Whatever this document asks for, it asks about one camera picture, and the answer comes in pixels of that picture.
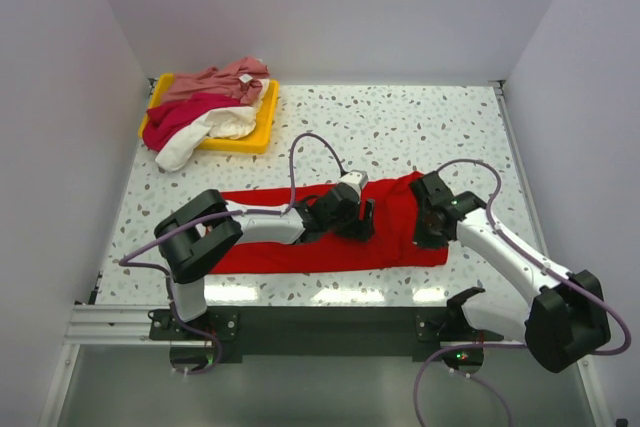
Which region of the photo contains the magenta t shirt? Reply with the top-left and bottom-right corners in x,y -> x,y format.
142,93 -> 240,152

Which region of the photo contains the yellow plastic tray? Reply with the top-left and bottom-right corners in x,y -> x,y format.
147,73 -> 280,154

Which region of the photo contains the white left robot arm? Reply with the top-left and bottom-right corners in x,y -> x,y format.
154,181 -> 375,339

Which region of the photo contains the red t shirt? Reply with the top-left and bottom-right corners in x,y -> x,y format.
211,172 -> 448,275

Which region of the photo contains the dusty pink t shirt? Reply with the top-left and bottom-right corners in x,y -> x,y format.
161,57 -> 270,105

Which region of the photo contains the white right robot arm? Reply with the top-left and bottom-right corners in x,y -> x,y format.
410,172 -> 611,373

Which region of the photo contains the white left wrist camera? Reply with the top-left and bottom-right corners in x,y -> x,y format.
338,170 -> 369,195

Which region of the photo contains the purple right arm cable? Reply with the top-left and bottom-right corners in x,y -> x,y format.
412,159 -> 632,427

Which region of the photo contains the aluminium table edge rail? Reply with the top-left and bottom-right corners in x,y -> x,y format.
489,77 -> 614,427

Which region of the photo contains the white t shirt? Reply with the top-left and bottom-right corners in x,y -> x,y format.
155,106 -> 257,172

